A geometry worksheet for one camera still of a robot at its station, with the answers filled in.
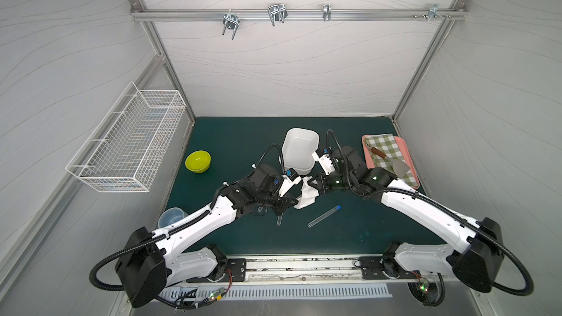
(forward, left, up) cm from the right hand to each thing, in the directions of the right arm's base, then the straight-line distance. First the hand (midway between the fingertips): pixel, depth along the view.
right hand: (308, 181), depth 75 cm
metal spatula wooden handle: (+19, -44, -19) cm, 51 cm away
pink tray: (+22, -31, -20) cm, 43 cm away
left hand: (-6, +4, -4) cm, 8 cm away
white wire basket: (+1, +59, +13) cm, 61 cm away
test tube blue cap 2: (-3, -11, -19) cm, 22 cm away
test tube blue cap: (-8, +11, -18) cm, 22 cm away
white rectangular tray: (+30, +3, -18) cm, 35 cm away
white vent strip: (-33, +32, -18) cm, 50 cm away
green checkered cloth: (+32, -41, -19) cm, 55 cm away
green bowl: (+17, +51, -16) cm, 56 cm away
